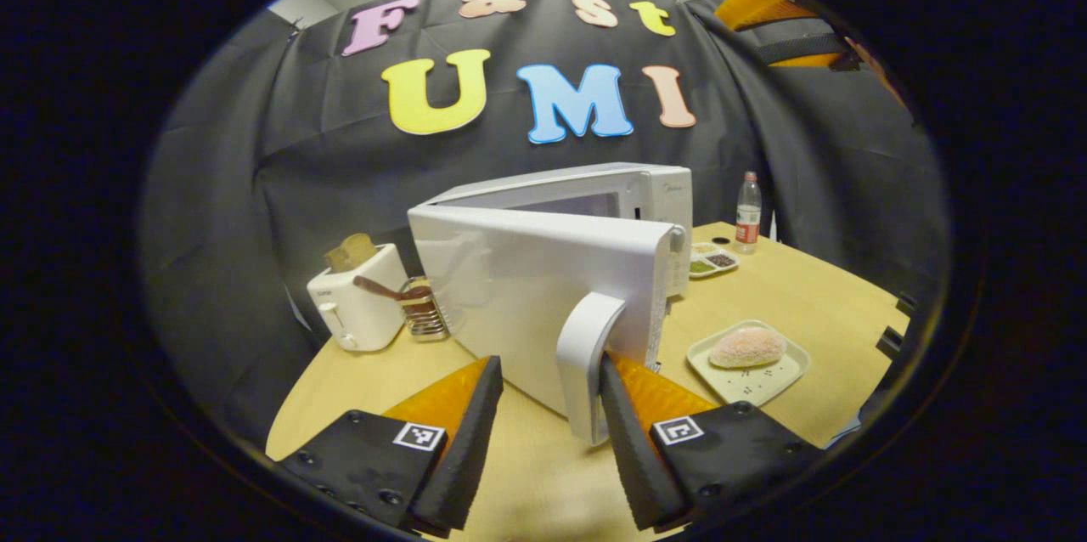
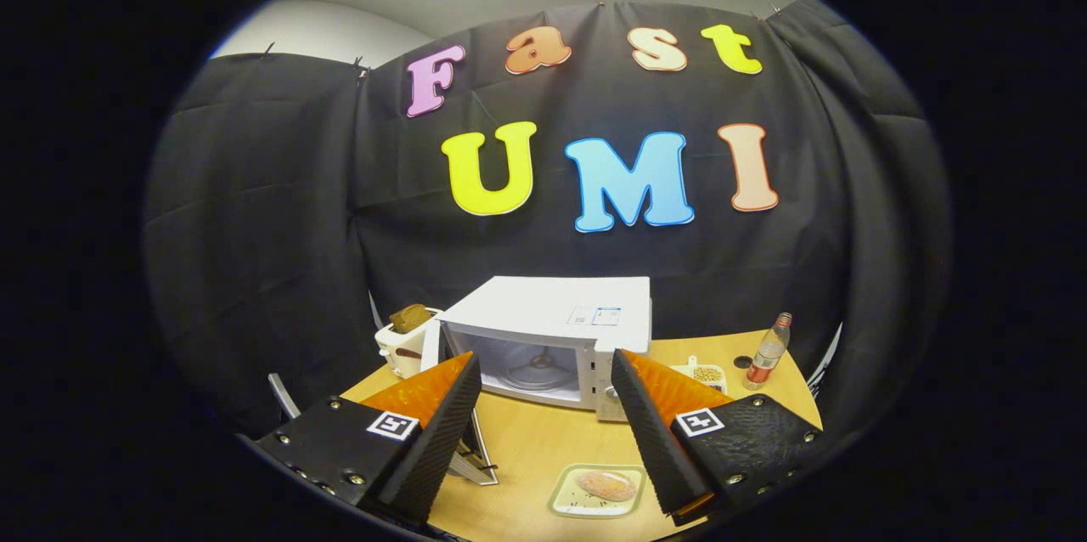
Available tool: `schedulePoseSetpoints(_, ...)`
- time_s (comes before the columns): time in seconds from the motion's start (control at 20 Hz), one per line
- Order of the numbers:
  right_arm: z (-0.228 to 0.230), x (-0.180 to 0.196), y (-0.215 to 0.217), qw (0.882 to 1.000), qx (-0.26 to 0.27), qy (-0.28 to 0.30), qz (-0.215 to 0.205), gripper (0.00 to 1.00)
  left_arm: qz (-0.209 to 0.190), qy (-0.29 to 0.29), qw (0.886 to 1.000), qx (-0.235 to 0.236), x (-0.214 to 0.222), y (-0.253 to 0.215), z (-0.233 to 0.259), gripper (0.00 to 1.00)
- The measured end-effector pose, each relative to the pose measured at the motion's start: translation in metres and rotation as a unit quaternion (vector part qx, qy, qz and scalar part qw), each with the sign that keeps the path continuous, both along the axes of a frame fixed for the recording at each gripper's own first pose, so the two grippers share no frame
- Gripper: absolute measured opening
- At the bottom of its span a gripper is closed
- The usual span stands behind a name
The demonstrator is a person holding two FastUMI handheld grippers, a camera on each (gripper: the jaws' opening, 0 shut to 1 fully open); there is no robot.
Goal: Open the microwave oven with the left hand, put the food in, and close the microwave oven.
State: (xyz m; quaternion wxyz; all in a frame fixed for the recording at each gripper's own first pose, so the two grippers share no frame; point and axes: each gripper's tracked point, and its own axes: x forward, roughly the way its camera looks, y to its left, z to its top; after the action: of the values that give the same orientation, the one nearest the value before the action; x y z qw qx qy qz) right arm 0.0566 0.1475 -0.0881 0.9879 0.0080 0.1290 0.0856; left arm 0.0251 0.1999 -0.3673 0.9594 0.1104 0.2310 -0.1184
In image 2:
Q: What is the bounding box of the pink food slice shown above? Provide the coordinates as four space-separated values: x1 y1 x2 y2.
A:
577 471 638 502

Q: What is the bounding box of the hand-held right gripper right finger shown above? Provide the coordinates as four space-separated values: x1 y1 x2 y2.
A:
611 348 825 526

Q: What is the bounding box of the brown bread slice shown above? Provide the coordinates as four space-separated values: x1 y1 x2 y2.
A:
389 303 432 334

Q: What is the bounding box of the pale green square plate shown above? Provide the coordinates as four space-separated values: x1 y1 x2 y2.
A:
548 463 648 520

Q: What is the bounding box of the black backdrop cloth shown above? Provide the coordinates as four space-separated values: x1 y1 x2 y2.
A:
143 0 952 441

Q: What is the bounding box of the clear bottle with red label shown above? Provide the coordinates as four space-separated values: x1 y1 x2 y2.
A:
744 312 793 392

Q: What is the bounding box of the white microwave oven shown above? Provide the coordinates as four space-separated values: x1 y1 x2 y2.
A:
422 274 653 488

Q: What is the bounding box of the grey metal frame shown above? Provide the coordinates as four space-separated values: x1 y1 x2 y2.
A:
268 372 303 422

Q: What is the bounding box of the white divided bean dish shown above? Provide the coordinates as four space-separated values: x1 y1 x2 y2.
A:
671 355 728 394

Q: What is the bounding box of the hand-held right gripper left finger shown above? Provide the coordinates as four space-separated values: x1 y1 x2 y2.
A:
253 353 482 528

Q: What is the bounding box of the white toaster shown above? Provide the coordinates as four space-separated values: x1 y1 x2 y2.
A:
375 307 442 379

